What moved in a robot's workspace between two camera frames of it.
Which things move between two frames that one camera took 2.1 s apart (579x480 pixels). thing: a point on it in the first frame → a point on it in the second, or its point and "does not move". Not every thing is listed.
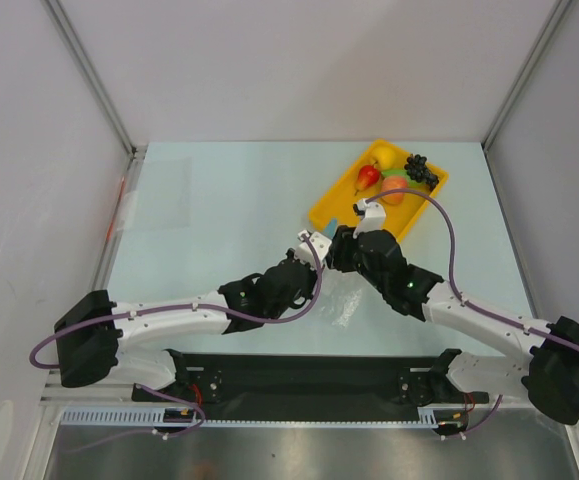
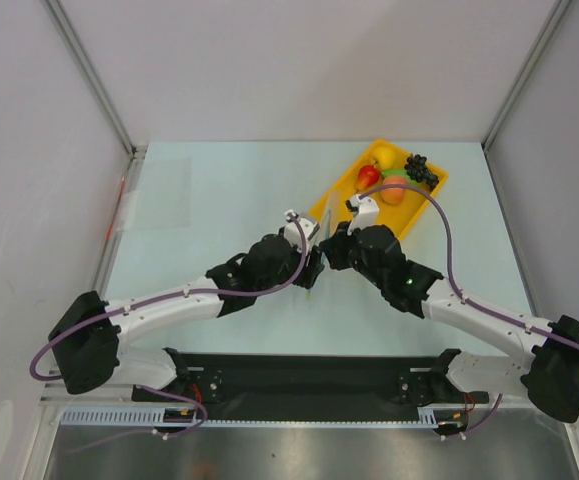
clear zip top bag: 343,297 → 329,209
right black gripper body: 344,245 does not move
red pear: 367,177 does not move
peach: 393,183 does not move
